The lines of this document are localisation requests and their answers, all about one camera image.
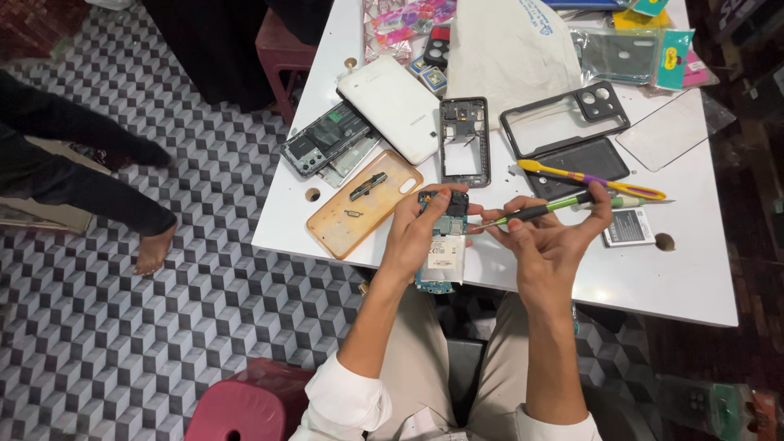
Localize person's left hand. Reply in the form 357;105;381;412
380;184;471;287

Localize person's right hand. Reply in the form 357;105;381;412
480;181;614;318

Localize blue phone circuit board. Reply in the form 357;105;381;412
414;190;471;295

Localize green black screwdriver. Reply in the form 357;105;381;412
470;192;676;232

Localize orange translucent phone case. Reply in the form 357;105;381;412
305;149;425;261

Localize small black phone component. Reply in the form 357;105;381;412
348;171;389;202

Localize white phone battery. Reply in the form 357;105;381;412
601;208;657;249

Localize yellow purple toothbrush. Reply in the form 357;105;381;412
517;158;668;202

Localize silver phone screen panel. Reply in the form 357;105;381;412
317;136;384;189

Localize dark grey phone back cover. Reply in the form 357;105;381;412
525;137;631;202

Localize person's beige trousers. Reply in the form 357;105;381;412
366;287;535;441

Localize opened dark phone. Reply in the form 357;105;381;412
279;100;375;179

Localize white tablet back cover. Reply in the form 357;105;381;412
336;55;441;167

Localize black stool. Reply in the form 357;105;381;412
445;338;488;428

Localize black phone case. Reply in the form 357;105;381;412
500;81;632;160

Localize person's white shirt sleeve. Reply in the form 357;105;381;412
289;352;394;441
513;404;604;441

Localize clear screen protector sheet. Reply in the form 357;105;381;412
615;89;737;173

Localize white plastic bag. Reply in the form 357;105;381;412
445;0;583;131

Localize packaged clear phone case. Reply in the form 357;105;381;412
571;27;697;94

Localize colourful packaged phone case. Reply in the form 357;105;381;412
362;0;458;66

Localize red plastic stool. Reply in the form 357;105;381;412
183;358;317;441
255;7;320;127

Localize pink packet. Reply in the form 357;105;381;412
682;49;721;89

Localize yellow packet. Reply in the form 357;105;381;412
612;6;672;31

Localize blue flat item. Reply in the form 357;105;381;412
541;0;621;11

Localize grey phone middle frame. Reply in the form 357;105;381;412
439;96;492;189

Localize black camera lens cover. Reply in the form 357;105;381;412
423;25;452;69

